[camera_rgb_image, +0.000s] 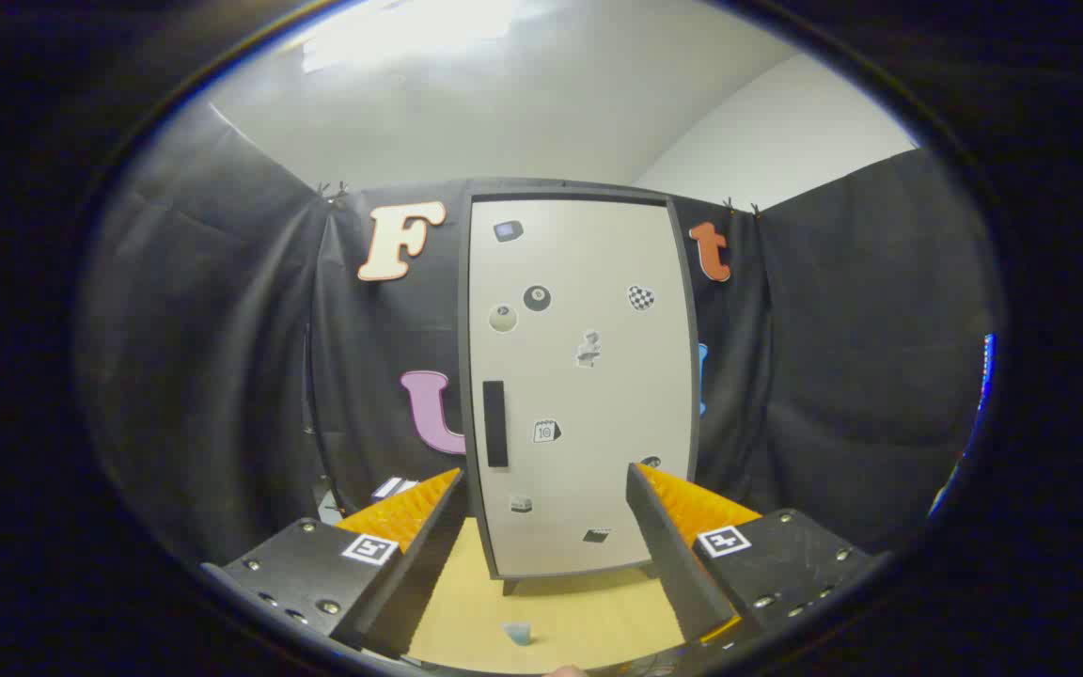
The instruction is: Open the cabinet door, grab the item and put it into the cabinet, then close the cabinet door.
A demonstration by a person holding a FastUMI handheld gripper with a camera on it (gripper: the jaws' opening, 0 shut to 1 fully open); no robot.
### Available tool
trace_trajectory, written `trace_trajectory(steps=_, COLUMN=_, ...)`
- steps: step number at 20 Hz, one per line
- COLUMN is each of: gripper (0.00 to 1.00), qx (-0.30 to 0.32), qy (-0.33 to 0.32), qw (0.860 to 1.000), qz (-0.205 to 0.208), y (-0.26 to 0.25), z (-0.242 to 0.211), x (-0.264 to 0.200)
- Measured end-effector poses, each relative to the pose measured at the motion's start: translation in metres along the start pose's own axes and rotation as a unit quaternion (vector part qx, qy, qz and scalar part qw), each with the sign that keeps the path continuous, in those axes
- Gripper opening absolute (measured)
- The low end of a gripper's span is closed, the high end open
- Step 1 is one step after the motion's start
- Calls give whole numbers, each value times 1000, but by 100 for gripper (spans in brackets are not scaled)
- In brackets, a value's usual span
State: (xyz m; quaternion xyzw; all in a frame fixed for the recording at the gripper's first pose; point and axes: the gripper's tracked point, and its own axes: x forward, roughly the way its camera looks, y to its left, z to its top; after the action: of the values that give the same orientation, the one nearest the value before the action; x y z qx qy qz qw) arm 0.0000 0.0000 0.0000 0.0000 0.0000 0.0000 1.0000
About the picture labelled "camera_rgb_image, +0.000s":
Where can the dark grey cabinet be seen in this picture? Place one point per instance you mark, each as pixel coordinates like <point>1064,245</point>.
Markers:
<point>692,376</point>

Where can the white cabinet door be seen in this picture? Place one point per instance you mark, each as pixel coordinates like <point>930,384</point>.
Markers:
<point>598,263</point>

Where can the black backdrop cloth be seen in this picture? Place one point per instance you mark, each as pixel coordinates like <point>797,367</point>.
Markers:
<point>222,357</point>

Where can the dark blue spine book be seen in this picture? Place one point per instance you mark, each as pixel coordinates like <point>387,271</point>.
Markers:
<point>385,487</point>

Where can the white spine book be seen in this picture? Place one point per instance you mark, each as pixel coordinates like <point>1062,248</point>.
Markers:
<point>408,486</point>

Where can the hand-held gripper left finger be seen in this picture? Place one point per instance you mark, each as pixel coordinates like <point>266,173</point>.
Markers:
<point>419,583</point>

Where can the blue and white tube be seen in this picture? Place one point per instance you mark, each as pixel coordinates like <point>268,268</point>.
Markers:
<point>519,635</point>

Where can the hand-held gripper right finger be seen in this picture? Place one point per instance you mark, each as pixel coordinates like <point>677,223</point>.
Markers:
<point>682,574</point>

